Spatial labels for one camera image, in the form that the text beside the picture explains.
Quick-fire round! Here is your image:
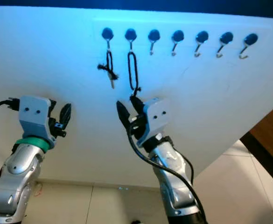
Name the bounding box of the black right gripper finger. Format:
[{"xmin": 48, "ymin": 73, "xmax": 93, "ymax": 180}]
[
  {"xmin": 130, "ymin": 95, "xmax": 146, "ymax": 115},
  {"xmin": 116, "ymin": 100, "xmax": 132, "ymax": 126}
]

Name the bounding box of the dark brown wooden furniture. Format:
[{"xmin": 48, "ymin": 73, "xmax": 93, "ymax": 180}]
[{"xmin": 240, "ymin": 98, "xmax": 273, "ymax": 192}]

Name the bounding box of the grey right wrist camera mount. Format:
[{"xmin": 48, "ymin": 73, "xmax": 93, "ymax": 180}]
[{"xmin": 143, "ymin": 97, "xmax": 171, "ymax": 140}]

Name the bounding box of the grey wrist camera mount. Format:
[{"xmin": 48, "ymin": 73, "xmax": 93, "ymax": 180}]
[
  {"xmin": 19, "ymin": 95, "xmax": 54, "ymax": 140},
  {"xmin": 143, "ymin": 97, "xmax": 171, "ymax": 140}
]

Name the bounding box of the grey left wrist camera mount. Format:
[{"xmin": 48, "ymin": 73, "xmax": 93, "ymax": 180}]
[{"xmin": 19, "ymin": 95, "xmax": 54, "ymax": 140}]

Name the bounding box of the green left wrist ring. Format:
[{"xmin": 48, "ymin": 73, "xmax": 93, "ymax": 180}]
[{"xmin": 15, "ymin": 135, "xmax": 50, "ymax": 153}]

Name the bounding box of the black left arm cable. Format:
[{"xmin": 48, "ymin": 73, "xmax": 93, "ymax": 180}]
[{"xmin": 0, "ymin": 97, "xmax": 21, "ymax": 122}]

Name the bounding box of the silver key with frayed cord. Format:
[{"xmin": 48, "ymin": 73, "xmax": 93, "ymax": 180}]
[{"xmin": 98, "ymin": 49, "xmax": 117, "ymax": 89}]

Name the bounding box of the dark-headed silver wall hook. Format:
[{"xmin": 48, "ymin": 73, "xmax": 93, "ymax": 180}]
[
  {"xmin": 148, "ymin": 29, "xmax": 161, "ymax": 56},
  {"xmin": 101, "ymin": 27, "xmax": 114, "ymax": 51},
  {"xmin": 238, "ymin": 33, "xmax": 259, "ymax": 60},
  {"xmin": 125, "ymin": 28, "xmax": 138, "ymax": 51},
  {"xmin": 194, "ymin": 31, "xmax": 209, "ymax": 57},
  {"xmin": 171, "ymin": 30, "xmax": 185, "ymax": 56},
  {"xmin": 216, "ymin": 32, "xmax": 234, "ymax": 58}
]

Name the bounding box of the white hook rail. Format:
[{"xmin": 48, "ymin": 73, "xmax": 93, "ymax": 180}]
[{"xmin": 93, "ymin": 18, "xmax": 272, "ymax": 47}]

